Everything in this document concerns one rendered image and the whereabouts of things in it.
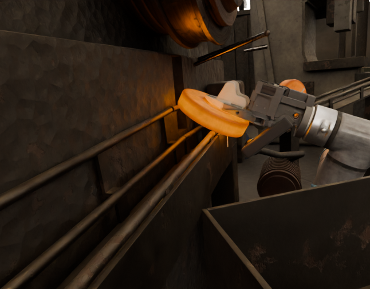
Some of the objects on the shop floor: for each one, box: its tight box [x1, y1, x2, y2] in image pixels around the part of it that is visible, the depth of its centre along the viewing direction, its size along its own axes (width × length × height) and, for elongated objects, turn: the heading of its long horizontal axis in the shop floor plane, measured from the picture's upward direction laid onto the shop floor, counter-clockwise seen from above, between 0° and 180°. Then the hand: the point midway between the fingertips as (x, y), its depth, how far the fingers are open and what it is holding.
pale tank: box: [351, 0, 370, 67], centre depth 758 cm, size 92×92×450 cm
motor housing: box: [257, 157, 302, 198], centre depth 99 cm, size 13×22×54 cm, turn 0°
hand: (210, 101), depth 63 cm, fingers closed
